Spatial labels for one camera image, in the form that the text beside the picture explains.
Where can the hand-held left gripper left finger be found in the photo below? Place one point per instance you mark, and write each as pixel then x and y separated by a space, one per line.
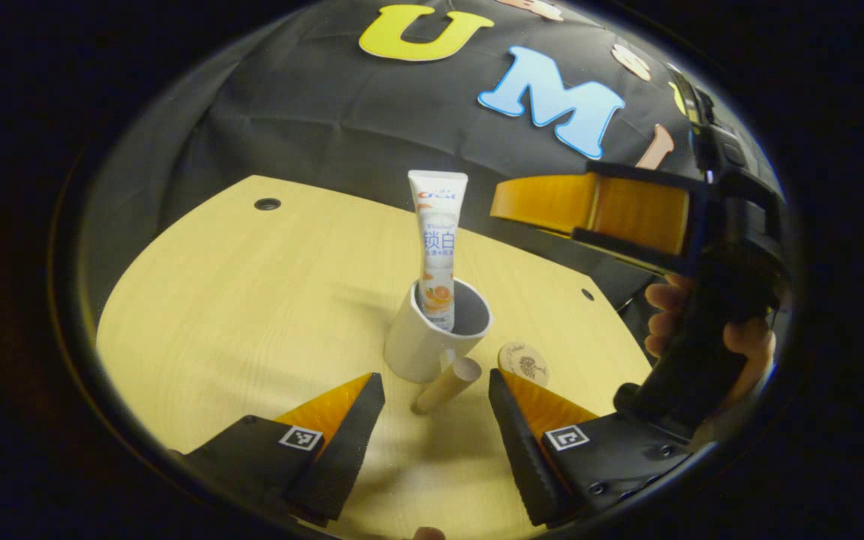
pixel 349 450

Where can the black backdrop cloth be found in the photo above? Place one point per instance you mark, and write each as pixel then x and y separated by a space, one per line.
pixel 327 120

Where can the white toothpaste tube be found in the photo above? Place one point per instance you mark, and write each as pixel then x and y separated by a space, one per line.
pixel 438 240

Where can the round wooden coaster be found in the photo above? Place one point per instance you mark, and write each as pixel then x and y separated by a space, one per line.
pixel 523 364

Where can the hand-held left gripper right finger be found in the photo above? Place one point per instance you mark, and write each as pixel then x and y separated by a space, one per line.
pixel 522 450

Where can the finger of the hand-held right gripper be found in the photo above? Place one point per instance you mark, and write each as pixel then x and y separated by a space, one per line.
pixel 552 202

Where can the wooden desktop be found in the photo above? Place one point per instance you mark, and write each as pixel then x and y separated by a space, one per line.
pixel 252 315

